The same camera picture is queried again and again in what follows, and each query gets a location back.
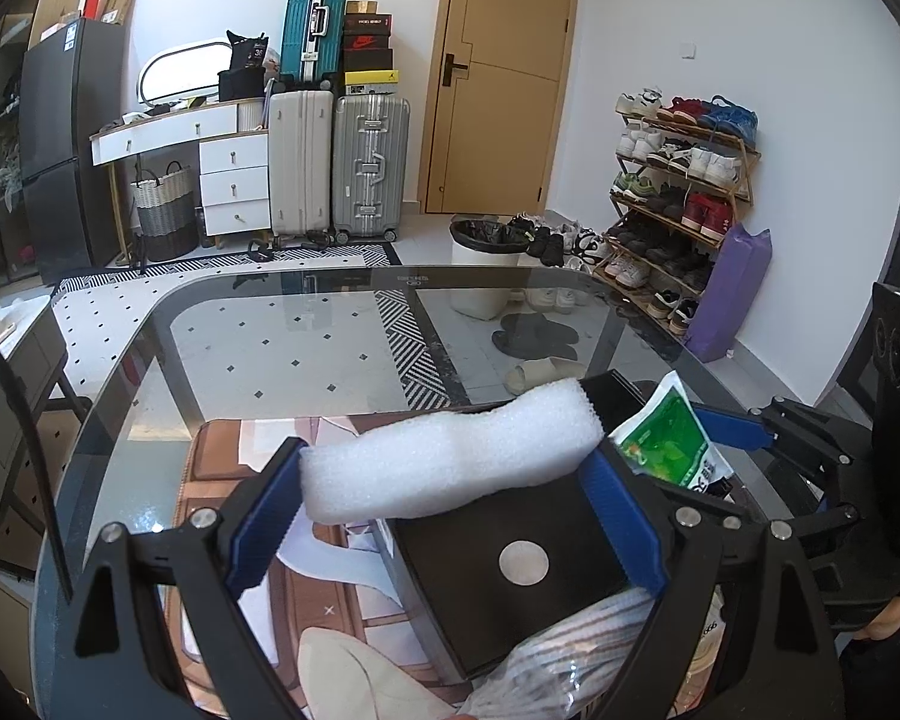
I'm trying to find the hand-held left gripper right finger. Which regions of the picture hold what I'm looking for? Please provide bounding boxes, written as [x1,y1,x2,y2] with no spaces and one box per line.
[579,439,847,720]

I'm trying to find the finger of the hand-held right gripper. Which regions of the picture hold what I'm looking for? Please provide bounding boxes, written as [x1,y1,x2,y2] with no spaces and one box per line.
[791,505,869,545]
[692,397,790,452]

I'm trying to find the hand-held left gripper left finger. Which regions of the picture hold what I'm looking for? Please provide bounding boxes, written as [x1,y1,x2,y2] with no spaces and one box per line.
[45,435,308,720]

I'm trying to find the green medicine packet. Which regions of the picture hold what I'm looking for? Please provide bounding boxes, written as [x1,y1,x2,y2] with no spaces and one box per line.
[606,370,737,497]

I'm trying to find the black cardboard box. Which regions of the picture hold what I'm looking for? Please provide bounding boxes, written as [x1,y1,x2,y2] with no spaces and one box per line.
[379,370,680,681]

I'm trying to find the bagged thick white rope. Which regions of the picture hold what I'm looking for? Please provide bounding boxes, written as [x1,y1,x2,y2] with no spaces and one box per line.
[456,583,721,720]

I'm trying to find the cream soft cloth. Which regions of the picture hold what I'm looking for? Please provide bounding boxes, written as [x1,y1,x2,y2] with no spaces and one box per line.
[297,625,460,720]

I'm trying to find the white foam block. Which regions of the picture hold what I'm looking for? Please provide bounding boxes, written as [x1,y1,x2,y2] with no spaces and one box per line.
[298,377,606,524]

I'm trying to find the person's right hand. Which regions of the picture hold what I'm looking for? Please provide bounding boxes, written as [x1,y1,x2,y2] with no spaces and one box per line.
[861,598,900,640]

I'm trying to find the printed cartoon desk mat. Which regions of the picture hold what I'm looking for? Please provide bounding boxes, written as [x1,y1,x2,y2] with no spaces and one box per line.
[161,411,721,720]

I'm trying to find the purple bag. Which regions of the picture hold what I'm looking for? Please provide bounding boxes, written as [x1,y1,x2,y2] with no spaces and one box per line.
[682,223,774,365]

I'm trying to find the white plastic packet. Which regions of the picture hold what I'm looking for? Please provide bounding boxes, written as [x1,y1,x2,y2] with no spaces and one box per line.
[679,585,730,715]

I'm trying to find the beige slipper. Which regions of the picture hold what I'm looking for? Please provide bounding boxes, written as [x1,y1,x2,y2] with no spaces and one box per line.
[503,356,587,395]

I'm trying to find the pair of black slippers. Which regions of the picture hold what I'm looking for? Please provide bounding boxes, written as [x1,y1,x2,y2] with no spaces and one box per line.
[492,312,581,362]

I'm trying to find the wooden shoe rack with shoes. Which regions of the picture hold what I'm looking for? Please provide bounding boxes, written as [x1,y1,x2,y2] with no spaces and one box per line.
[606,86,760,335]

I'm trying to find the black and white patterned rug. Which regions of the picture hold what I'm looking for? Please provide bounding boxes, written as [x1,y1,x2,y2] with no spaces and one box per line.
[49,242,475,411]

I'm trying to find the pile of loose shoes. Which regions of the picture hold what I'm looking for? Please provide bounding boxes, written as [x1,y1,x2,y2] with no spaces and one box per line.
[501,212,616,271]

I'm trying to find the white trash bin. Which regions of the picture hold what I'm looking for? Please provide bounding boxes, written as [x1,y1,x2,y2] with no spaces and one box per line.
[448,215,531,321]

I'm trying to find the woven laundry basket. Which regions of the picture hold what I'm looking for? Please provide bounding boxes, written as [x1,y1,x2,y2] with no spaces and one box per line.
[130,160,200,263]

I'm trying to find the white dresser with drawers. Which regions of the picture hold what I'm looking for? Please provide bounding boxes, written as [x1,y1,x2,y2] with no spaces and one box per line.
[90,97,275,238]

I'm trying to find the white suitcase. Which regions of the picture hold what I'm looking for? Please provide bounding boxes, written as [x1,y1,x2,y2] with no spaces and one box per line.
[268,88,335,238]

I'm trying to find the silver suitcase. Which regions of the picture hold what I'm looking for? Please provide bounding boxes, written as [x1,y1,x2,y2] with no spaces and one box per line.
[331,92,412,245]

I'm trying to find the wooden door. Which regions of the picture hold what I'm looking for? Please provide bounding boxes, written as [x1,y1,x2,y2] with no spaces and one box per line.
[422,0,583,215]

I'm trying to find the dark grey fridge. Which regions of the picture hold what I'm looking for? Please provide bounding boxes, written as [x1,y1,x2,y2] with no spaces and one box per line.
[18,15,133,272]

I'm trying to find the oval mirror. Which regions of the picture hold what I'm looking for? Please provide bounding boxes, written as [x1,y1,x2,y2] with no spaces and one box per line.
[136,37,235,109]

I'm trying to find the black bag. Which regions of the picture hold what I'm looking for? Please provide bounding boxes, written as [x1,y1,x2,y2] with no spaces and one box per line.
[217,29,272,101]

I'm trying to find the teal suitcase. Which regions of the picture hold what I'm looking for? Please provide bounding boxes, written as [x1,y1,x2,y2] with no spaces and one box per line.
[280,0,350,87]

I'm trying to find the black cable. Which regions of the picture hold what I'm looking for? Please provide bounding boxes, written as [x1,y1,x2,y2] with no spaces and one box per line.
[0,315,74,602]

